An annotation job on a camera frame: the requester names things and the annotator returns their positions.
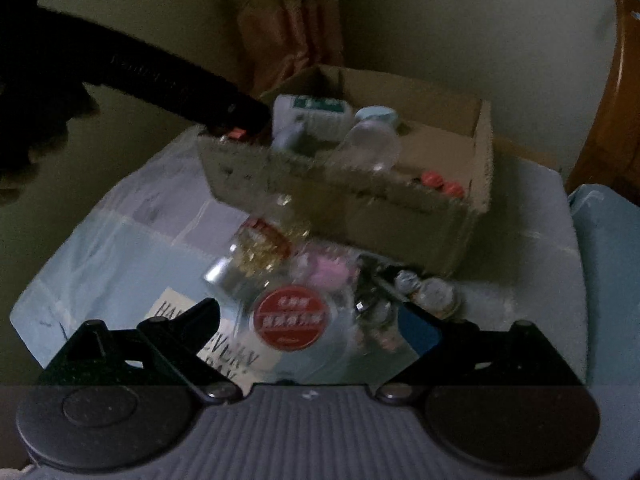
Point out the jar with gold capsules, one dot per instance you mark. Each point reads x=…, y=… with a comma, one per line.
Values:
x=260, y=247

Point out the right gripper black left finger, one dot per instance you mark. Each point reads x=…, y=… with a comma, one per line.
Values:
x=178, y=342

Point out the clear jar with red label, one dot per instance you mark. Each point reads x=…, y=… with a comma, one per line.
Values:
x=292, y=332

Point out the black correction tape dispenser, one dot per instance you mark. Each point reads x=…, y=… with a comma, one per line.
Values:
x=383, y=286

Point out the brown cardboard box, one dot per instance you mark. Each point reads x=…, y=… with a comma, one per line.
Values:
x=391, y=214

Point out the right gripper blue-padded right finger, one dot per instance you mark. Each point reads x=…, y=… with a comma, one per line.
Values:
x=443, y=350

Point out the clear round bottle blue lid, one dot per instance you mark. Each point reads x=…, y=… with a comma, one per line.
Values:
x=373, y=142

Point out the light blue patterned blanket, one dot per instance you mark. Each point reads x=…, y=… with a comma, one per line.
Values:
x=152, y=237

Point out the brown wooden headboard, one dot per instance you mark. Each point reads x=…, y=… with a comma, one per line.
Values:
x=610, y=155

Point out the blue floral pillow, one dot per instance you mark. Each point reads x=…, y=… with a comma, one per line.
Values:
x=607, y=229

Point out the brown patterned curtain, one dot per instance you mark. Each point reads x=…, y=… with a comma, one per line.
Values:
x=283, y=37

